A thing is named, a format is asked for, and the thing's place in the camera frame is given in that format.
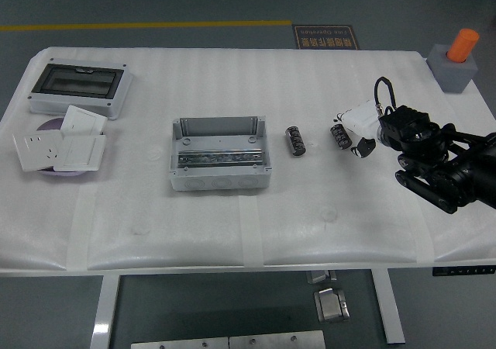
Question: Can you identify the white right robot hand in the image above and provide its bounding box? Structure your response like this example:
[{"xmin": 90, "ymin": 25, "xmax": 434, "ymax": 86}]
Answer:
[{"xmin": 335, "ymin": 99, "xmax": 384, "ymax": 161}]

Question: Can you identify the grey open junction box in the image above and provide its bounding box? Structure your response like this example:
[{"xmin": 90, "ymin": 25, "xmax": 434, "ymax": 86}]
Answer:
[{"xmin": 167, "ymin": 116, "xmax": 272, "ymax": 192}]

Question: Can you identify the grey distribution box dark cover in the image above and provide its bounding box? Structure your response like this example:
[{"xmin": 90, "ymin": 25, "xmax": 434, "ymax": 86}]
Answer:
[{"xmin": 27, "ymin": 57, "xmax": 135, "ymax": 122}]

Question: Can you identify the black floor sign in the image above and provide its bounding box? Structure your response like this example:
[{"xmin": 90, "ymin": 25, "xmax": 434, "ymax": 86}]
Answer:
[{"xmin": 291, "ymin": 24, "xmax": 361, "ymax": 51}]

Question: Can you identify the grey foam block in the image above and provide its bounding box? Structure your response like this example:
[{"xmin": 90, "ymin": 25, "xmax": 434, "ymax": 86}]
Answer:
[{"xmin": 426, "ymin": 43, "xmax": 480, "ymax": 94}]

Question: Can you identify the orange cylinder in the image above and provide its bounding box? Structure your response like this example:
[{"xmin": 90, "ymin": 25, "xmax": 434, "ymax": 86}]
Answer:
[{"xmin": 446, "ymin": 28, "xmax": 481, "ymax": 64}]

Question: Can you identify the white foam table mat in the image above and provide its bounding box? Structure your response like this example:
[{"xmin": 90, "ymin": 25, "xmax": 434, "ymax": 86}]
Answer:
[{"xmin": 0, "ymin": 46, "xmax": 496, "ymax": 275}]

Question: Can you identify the black table control panel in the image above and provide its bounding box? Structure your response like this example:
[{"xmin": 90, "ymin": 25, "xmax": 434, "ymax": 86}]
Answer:
[{"xmin": 432, "ymin": 265, "xmax": 496, "ymax": 278}]

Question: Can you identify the square metal block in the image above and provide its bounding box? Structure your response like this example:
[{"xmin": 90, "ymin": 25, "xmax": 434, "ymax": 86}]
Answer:
[{"xmin": 313, "ymin": 286, "xmax": 352, "ymax": 324}]

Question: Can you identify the white right table leg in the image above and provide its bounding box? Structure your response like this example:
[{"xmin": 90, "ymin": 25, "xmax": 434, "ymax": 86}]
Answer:
[{"xmin": 369, "ymin": 268, "xmax": 407, "ymax": 346}]

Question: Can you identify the white table leg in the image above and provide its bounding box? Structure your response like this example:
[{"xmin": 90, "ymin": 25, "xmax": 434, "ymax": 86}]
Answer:
[
  {"xmin": 369, "ymin": 268, "xmax": 407, "ymax": 346},
  {"xmin": 89, "ymin": 274, "xmax": 122, "ymax": 349}
]

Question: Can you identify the flat metal plate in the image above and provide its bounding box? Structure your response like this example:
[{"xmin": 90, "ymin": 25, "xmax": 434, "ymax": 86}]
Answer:
[
  {"xmin": 130, "ymin": 337, "xmax": 230, "ymax": 349},
  {"xmin": 228, "ymin": 330, "xmax": 326, "ymax": 349}
]

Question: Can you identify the purple round plate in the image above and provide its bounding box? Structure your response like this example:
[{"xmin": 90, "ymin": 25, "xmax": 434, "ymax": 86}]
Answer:
[{"xmin": 35, "ymin": 118, "xmax": 98, "ymax": 179}]

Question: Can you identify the white left table leg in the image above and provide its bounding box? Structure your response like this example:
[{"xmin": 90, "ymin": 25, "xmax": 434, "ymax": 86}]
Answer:
[{"xmin": 89, "ymin": 274, "xmax": 122, "ymax": 349}]

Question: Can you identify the metal mounting rail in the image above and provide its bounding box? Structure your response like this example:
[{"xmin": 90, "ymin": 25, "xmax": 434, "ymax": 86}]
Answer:
[{"xmin": 177, "ymin": 146, "xmax": 266, "ymax": 169}]

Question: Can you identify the small metal bracket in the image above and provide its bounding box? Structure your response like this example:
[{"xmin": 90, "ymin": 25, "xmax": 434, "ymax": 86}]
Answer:
[{"xmin": 306, "ymin": 270, "xmax": 338, "ymax": 285}]

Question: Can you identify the white wall switch panel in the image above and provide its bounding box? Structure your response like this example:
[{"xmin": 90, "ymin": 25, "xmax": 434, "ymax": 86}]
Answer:
[
  {"xmin": 60, "ymin": 105, "xmax": 109, "ymax": 136},
  {"xmin": 53, "ymin": 133, "xmax": 107, "ymax": 172}
]

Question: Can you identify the white wall socket panel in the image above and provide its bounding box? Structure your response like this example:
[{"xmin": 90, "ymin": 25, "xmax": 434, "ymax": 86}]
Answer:
[{"xmin": 12, "ymin": 130, "xmax": 65, "ymax": 173}]

